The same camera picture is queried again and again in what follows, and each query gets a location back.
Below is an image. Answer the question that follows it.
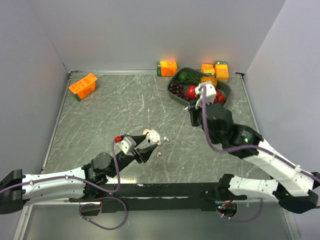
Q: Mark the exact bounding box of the green leafy sprig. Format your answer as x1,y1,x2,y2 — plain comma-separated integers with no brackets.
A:
186,73,201,86

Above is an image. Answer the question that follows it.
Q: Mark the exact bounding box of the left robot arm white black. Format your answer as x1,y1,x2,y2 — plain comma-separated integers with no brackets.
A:
0,132,161,215

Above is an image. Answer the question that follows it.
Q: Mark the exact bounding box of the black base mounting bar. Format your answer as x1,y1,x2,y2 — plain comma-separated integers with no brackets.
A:
68,182,248,217

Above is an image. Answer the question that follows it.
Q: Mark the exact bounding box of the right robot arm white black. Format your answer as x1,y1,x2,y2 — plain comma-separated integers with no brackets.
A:
188,100,320,214

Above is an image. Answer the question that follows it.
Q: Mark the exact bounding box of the green lime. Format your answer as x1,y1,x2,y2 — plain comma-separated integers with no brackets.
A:
178,71,189,83

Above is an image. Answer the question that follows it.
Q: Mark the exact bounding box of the orange juice carton left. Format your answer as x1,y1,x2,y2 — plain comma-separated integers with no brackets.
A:
68,73,98,101

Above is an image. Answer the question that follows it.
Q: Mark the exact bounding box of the beige earbud charging case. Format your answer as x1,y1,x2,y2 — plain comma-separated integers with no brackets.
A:
143,129,152,135

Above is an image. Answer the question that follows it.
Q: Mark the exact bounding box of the orange spiky fruit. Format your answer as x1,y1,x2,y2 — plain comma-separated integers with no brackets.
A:
200,76,218,89

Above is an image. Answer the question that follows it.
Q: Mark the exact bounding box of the red apple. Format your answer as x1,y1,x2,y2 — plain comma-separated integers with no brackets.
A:
186,85,199,100

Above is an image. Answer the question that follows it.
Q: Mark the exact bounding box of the purple grape bunch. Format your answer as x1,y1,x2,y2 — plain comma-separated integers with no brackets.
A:
168,82,190,101

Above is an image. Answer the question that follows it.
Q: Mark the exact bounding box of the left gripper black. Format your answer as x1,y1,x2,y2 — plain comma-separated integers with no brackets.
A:
108,134,157,177

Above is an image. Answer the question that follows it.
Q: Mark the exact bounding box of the red cherry bunch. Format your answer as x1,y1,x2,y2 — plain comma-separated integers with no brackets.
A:
214,90,226,104

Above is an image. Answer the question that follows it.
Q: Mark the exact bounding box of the orange juice carton centre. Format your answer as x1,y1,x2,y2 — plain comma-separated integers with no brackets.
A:
156,61,178,77

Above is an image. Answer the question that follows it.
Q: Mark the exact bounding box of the dark grey fruit tray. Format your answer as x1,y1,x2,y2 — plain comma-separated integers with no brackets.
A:
166,67,231,106

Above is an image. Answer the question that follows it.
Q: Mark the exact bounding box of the white earbud charging case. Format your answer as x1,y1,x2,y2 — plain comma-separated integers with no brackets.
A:
146,130,161,144

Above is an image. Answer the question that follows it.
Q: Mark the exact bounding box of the orange juice carton lying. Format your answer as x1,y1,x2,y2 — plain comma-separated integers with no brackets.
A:
201,63,216,77

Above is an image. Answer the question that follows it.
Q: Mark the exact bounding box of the orange juice carton right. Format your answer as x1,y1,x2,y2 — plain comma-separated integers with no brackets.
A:
214,61,229,82

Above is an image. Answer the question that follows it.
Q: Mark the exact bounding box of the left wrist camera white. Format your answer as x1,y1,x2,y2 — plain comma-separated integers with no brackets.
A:
117,136,137,155

